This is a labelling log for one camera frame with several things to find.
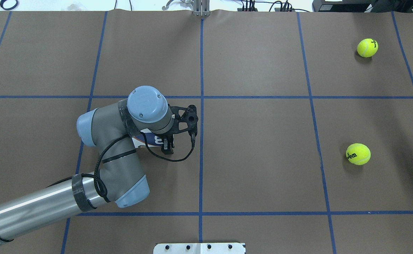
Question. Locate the clear tennis ball tube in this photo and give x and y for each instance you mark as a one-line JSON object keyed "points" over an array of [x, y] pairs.
{"points": [[151, 139]]}

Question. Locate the blue tape line crosswise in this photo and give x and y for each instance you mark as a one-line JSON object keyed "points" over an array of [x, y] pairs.
{"points": [[207, 97]]}

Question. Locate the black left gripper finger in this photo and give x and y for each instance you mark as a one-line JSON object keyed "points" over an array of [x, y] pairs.
{"points": [[167, 146]]}

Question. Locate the white mounting plate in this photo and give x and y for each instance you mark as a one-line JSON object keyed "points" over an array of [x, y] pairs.
{"points": [[200, 248]]}

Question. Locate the yellow tennis ball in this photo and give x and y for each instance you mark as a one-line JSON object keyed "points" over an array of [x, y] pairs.
{"points": [[358, 154], [367, 48]]}

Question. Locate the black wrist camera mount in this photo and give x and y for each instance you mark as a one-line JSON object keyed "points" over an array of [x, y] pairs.
{"points": [[185, 120]]}

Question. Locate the blue tape line lengthwise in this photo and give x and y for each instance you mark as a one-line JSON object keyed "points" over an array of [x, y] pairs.
{"points": [[201, 139]]}

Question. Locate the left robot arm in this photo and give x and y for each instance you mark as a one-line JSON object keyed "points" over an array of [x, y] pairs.
{"points": [[117, 176]]}

